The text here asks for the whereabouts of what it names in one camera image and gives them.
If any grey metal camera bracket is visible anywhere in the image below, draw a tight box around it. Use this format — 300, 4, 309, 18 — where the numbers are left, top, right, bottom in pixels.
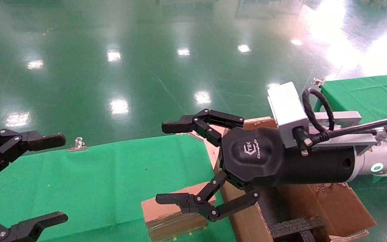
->
306, 111, 387, 156

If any light wooden board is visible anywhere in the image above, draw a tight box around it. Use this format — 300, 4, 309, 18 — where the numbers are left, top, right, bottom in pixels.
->
177, 125, 227, 170

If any black foam carton insert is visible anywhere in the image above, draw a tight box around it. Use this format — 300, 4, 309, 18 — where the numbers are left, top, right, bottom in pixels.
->
269, 217, 325, 242

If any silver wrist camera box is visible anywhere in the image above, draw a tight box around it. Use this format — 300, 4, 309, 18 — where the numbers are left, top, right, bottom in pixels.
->
267, 82, 310, 149

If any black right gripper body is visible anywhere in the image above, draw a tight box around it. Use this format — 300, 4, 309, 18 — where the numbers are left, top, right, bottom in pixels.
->
220, 126, 360, 187

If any black looped camera cable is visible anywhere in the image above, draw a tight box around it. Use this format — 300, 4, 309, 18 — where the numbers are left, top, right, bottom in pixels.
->
294, 87, 387, 157

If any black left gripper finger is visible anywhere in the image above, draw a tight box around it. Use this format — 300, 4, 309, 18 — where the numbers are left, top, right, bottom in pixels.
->
0, 129, 66, 178
0, 212, 69, 242

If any small brown cardboard box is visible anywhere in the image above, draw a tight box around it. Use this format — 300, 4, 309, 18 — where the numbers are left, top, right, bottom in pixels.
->
141, 181, 216, 242

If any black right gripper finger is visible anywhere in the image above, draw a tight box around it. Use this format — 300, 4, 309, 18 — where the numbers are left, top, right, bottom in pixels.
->
156, 170, 260, 222
162, 109, 245, 147

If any green tablecloth with yellow marks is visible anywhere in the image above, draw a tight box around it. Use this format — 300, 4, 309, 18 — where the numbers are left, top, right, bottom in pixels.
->
0, 134, 238, 242

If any large open cardboard carton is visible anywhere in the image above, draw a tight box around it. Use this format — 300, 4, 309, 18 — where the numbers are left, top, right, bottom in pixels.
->
210, 117, 377, 242

